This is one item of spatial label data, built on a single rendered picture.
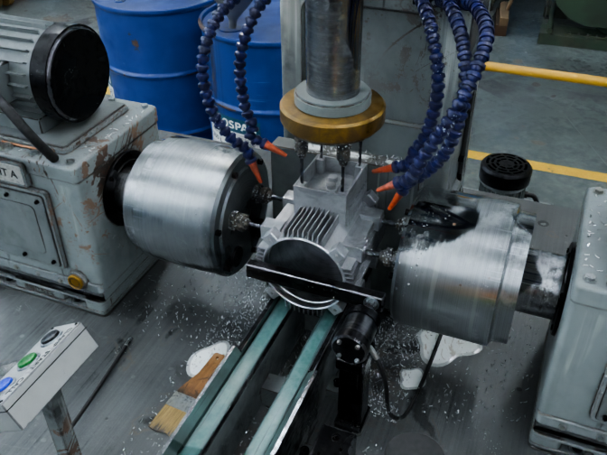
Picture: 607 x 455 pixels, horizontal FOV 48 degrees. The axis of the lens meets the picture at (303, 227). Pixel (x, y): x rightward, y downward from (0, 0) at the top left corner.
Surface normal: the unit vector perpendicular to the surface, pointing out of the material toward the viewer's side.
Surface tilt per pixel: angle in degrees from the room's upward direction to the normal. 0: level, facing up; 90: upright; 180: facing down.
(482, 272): 55
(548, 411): 89
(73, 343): 61
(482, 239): 32
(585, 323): 89
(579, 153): 0
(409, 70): 90
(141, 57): 82
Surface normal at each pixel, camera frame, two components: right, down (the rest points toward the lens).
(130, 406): 0.00, -0.81
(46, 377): 0.81, -0.20
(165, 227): -0.37, 0.34
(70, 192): -0.38, 0.54
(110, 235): 0.93, 0.22
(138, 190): -0.31, -0.03
